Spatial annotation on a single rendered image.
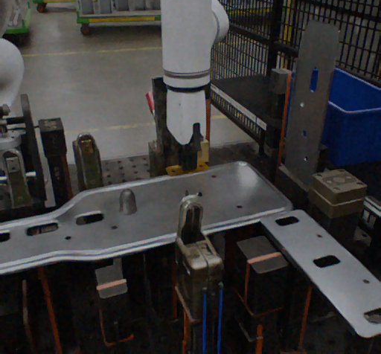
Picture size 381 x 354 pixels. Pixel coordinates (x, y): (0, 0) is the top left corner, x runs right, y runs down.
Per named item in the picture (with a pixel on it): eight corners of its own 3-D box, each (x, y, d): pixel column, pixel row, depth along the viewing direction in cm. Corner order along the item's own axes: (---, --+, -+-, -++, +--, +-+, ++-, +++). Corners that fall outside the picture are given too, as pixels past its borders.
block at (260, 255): (242, 387, 83) (251, 280, 69) (219, 340, 92) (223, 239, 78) (284, 370, 86) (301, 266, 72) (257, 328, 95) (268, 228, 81)
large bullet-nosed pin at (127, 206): (123, 221, 83) (120, 194, 79) (119, 213, 85) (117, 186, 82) (138, 219, 84) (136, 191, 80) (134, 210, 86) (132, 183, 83)
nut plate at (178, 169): (170, 177, 81) (170, 172, 81) (164, 168, 84) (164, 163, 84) (210, 169, 84) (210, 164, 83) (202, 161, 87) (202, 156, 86)
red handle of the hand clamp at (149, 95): (158, 146, 94) (141, 91, 101) (157, 150, 96) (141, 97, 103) (175, 143, 95) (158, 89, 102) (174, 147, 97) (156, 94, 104)
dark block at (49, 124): (67, 278, 108) (39, 131, 88) (64, 261, 114) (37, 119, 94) (86, 273, 110) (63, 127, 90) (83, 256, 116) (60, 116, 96)
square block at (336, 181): (309, 326, 95) (335, 193, 78) (289, 300, 102) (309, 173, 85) (338, 317, 98) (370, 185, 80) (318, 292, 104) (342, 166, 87)
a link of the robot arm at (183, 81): (156, 62, 77) (157, 79, 78) (171, 76, 69) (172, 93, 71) (199, 58, 79) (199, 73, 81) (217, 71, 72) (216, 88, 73)
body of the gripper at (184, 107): (158, 73, 78) (161, 128, 83) (175, 89, 70) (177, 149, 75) (196, 69, 80) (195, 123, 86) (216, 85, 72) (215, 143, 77)
